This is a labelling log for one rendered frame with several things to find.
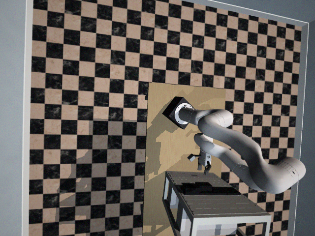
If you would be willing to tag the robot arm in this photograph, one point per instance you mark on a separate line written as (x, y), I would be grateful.
(274, 177)

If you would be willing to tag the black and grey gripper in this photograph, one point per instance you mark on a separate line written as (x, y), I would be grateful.
(205, 160)

